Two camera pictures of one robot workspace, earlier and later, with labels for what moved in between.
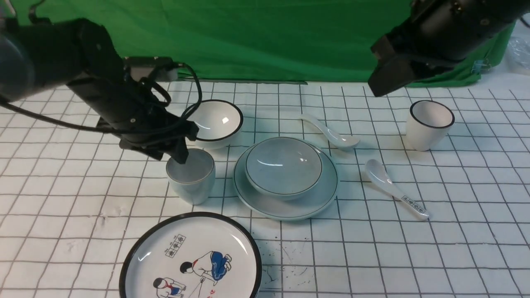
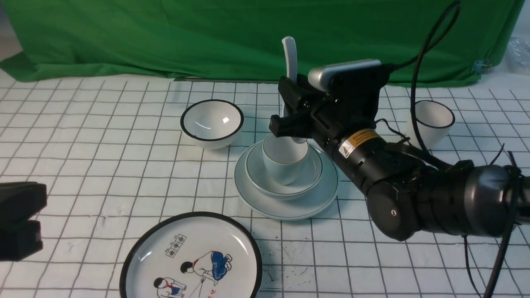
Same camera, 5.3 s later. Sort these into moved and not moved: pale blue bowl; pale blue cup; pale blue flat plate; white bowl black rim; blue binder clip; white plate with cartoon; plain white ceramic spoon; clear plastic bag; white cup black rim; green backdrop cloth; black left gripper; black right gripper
Moved: pale blue cup; black right gripper; black left gripper; plain white ceramic spoon
Not moved: clear plastic bag; white cup black rim; blue binder clip; green backdrop cloth; white plate with cartoon; white bowl black rim; pale blue flat plate; pale blue bowl
